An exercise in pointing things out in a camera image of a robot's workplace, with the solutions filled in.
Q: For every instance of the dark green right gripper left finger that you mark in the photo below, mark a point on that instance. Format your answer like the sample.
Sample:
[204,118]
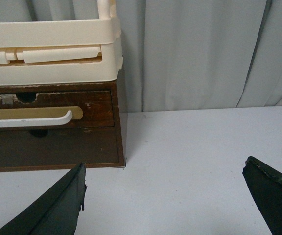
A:
[56,211]

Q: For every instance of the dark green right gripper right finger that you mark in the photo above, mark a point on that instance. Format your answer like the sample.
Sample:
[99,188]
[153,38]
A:
[265,186]

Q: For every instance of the lower wooden drawer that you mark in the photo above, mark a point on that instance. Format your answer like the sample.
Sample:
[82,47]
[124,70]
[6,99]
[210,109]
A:
[60,148]

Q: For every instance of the wooden drawer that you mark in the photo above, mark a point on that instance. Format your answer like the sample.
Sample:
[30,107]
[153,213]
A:
[60,148]
[89,109]

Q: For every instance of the brown wooden drawer cabinet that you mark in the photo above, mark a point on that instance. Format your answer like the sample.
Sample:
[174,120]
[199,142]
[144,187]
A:
[27,94]

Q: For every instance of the upper wooden drawer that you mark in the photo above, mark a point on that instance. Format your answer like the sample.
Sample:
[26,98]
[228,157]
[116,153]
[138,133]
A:
[89,109]

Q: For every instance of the cream plastic basket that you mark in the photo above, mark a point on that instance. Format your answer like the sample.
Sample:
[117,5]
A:
[59,41]

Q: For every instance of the grey curtain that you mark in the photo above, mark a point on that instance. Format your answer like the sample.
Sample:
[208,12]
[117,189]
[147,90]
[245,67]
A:
[201,54]

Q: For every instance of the white drawer handle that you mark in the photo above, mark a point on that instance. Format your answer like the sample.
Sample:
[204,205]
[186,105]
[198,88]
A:
[34,122]

